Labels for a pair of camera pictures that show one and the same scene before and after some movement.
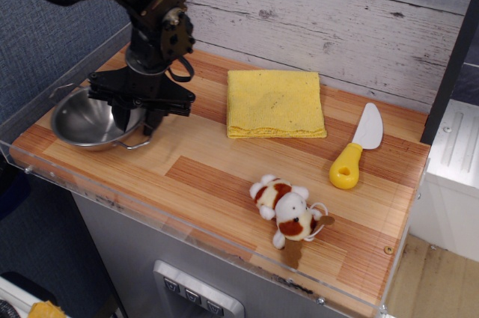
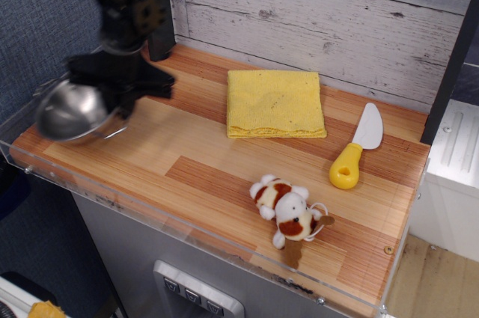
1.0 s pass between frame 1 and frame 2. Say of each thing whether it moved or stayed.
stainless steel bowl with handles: moved
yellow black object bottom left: stayed
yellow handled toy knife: stayed
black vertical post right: stayed
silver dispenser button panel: stayed
